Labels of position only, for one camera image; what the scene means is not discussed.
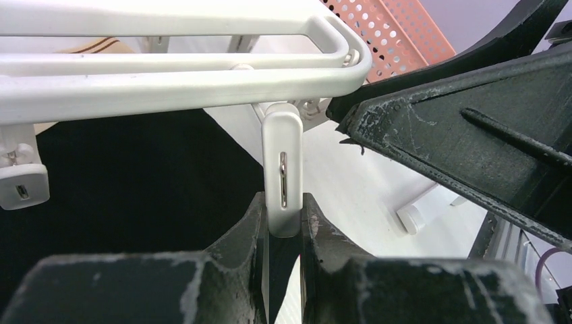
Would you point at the metal drying rack stand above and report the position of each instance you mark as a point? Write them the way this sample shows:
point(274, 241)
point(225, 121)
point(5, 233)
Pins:
point(428, 206)

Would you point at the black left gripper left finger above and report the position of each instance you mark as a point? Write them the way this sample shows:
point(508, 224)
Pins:
point(233, 290)

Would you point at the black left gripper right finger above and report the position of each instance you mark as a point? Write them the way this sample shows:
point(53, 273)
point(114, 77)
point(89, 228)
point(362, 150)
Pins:
point(327, 267)

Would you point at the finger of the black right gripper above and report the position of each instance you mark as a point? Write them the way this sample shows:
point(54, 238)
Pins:
point(517, 35)
point(499, 136)

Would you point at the pink basket with underwear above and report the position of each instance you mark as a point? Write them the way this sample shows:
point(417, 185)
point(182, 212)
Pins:
point(401, 35)

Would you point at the white clip hanger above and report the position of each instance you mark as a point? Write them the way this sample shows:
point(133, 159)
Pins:
point(42, 88)

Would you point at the black underwear beige waistband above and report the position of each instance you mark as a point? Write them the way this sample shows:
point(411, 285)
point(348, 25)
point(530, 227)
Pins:
point(134, 202)

